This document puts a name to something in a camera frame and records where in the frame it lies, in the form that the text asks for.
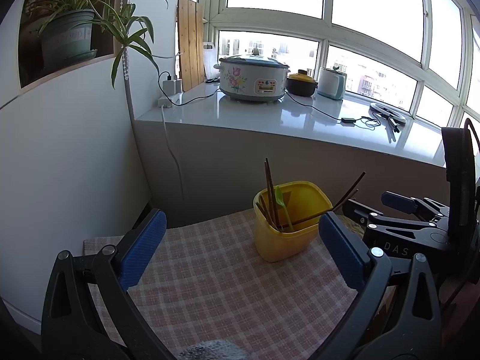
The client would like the black chopstick curved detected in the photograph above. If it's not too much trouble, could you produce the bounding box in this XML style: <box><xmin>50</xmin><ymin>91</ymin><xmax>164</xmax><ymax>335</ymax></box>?
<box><xmin>289</xmin><ymin>172</ymin><xmax>366</xmax><ymax>230</ymax></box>

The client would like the green plastic spoon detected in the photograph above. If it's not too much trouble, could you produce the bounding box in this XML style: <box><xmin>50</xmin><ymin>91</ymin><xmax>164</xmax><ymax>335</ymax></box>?
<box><xmin>274</xmin><ymin>186</ymin><xmax>294</xmax><ymax>233</ymax></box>

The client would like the brown wooden chopstick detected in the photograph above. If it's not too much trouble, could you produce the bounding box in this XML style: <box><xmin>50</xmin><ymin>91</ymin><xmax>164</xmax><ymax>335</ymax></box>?
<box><xmin>264</xmin><ymin>158</ymin><xmax>276</xmax><ymax>228</ymax></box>
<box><xmin>256</xmin><ymin>196</ymin><xmax>277</xmax><ymax>229</ymax></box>

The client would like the pink checkered cloth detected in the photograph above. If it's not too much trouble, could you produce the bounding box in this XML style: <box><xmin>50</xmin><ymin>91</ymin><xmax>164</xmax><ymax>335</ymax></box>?
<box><xmin>83</xmin><ymin>207</ymin><xmax>365</xmax><ymax>360</ymax></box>

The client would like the yellow plastic utensil cup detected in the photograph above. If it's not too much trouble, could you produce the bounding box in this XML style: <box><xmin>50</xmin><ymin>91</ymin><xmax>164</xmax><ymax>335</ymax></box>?
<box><xmin>253</xmin><ymin>181</ymin><xmax>333</xmax><ymax>263</ymax></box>

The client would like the white teal kettle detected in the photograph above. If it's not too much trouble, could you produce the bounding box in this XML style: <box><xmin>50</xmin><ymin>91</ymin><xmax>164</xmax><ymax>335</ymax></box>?
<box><xmin>316</xmin><ymin>67</ymin><xmax>347</xmax><ymax>101</ymax></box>

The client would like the black pot yellow lid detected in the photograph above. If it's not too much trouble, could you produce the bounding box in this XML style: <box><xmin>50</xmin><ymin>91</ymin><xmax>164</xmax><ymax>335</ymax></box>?
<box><xmin>286</xmin><ymin>69</ymin><xmax>317</xmax><ymax>97</ymax></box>

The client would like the white counter unit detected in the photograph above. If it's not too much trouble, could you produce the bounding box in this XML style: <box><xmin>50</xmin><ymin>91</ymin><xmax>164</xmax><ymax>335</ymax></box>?
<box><xmin>134</xmin><ymin>85</ymin><xmax>449</xmax><ymax>227</ymax></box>

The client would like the floral white rice cooker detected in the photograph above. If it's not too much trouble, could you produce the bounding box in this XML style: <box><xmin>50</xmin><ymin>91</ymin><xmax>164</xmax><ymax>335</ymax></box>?
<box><xmin>214</xmin><ymin>55</ymin><xmax>290</xmax><ymax>102</ymax></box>

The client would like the white power strip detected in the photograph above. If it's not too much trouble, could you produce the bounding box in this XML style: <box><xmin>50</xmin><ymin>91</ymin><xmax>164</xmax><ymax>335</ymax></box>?
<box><xmin>157</xmin><ymin>74</ymin><xmax>183</xmax><ymax>107</ymax></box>

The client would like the potted spider plant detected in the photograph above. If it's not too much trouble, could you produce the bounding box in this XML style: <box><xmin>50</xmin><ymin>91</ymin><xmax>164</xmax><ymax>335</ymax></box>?
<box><xmin>26</xmin><ymin>0</ymin><xmax>158</xmax><ymax>85</ymax></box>

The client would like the wooden slat board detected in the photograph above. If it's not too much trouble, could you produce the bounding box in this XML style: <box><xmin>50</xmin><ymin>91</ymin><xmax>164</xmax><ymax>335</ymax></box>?
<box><xmin>176</xmin><ymin>0</ymin><xmax>205</xmax><ymax>92</ymax></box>

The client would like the black power adapter cable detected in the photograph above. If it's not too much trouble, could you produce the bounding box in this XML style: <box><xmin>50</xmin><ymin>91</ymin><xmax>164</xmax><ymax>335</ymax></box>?
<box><xmin>285</xmin><ymin>91</ymin><xmax>383</xmax><ymax>130</ymax></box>

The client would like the beaded blind cord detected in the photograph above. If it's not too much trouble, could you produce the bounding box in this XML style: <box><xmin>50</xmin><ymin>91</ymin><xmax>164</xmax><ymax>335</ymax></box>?
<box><xmin>118</xmin><ymin>0</ymin><xmax>133</xmax><ymax>82</ymax></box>

